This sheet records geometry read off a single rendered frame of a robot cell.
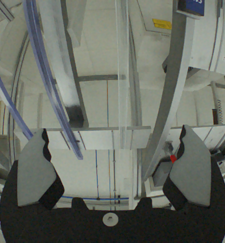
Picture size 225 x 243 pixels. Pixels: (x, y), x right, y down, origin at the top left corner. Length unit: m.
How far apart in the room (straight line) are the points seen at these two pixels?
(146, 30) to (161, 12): 0.18
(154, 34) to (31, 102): 2.37
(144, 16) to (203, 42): 0.38
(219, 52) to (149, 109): 1.90
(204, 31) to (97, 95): 1.97
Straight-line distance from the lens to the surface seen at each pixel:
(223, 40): 0.35
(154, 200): 0.67
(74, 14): 0.28
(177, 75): 0.27
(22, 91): 0.99
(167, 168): 0.48
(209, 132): 0.48
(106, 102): 2.08
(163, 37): 0.56
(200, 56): 0.30
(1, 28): 1.00
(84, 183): 2.25
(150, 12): 0.68
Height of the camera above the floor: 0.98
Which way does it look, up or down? 5 degrees down
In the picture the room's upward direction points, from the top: 178 degrees clockwise
